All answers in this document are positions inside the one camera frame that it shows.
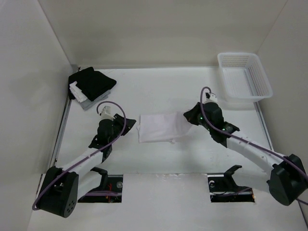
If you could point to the folded white tank top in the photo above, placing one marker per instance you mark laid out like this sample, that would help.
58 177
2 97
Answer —
77 93

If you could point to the white tank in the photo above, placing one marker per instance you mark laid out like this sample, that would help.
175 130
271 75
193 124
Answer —
77 93
162 127

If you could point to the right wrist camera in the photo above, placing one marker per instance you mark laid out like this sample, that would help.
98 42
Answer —
211 98

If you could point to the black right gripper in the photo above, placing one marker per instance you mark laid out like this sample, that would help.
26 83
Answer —
190 115

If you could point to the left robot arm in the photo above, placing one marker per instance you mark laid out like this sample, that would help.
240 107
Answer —
82 180

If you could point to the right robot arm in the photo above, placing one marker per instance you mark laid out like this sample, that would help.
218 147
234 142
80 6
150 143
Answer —
287 178

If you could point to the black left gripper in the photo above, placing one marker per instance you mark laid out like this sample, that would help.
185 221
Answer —
130 123

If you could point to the white plastic basket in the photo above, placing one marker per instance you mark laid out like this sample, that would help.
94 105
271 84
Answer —
243 77

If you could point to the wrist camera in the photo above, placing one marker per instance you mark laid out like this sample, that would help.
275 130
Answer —
211 98
106 113

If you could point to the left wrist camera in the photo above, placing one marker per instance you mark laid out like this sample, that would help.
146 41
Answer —
106 113

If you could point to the folded grey tank top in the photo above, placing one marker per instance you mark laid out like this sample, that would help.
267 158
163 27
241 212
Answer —
87 104

